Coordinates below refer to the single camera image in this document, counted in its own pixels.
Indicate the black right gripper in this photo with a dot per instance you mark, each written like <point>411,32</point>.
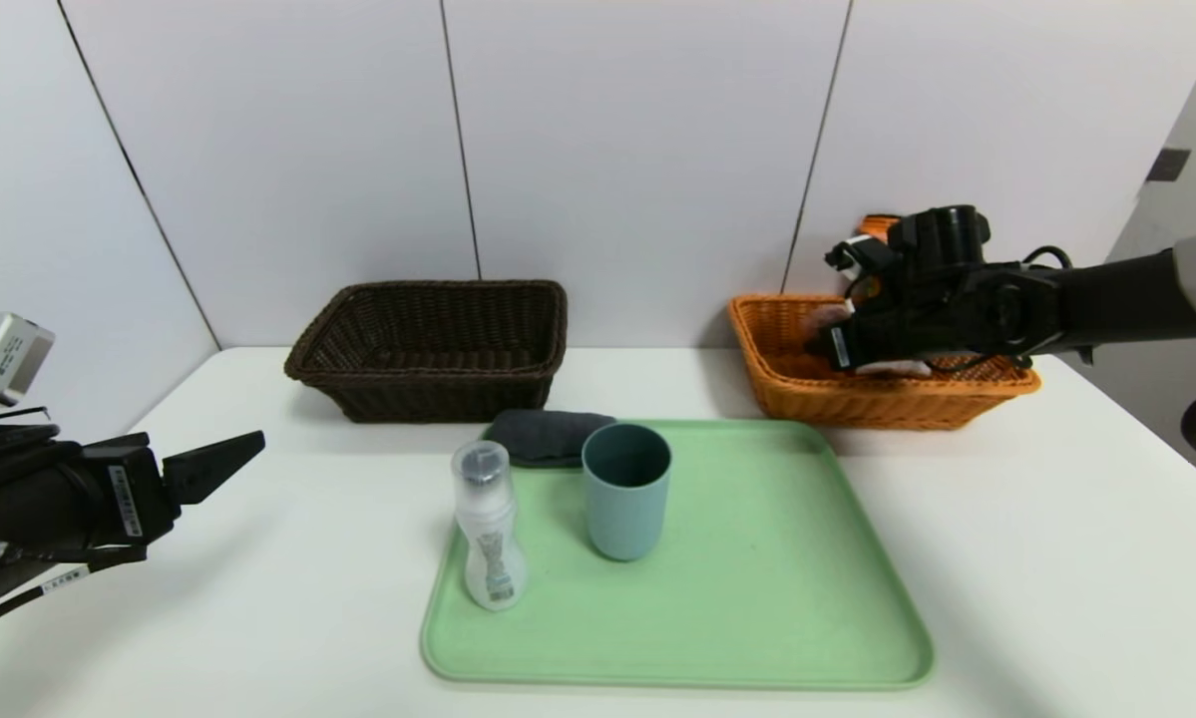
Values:
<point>842,348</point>

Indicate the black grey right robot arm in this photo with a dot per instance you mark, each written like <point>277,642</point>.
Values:
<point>1106,299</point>

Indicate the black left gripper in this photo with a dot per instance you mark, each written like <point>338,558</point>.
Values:
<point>131,497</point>

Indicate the black wall bracket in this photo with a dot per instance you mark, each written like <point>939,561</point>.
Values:
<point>1168,165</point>

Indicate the dark brown wicker basket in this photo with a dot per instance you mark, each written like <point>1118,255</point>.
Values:
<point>428,394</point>

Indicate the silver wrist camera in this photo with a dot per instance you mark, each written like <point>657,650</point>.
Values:
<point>857,254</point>
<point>4,354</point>

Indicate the dark grey cloth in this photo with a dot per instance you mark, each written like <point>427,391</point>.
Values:
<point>543,434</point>

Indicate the clear plastic bottle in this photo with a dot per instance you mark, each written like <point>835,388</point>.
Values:
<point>486,519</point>

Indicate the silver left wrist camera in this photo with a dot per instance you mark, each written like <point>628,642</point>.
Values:
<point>4,354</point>

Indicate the orange wicker basket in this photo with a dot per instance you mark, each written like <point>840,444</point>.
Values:
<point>857,404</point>

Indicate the light green plastic tray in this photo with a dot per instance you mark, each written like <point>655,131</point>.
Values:
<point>717,598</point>

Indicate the orange snack bag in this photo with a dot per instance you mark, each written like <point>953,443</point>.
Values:
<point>877,224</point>

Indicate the teal plastic cup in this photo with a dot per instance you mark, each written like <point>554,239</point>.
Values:
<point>622,514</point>

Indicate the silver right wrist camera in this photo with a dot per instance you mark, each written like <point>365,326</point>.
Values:
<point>857,254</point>

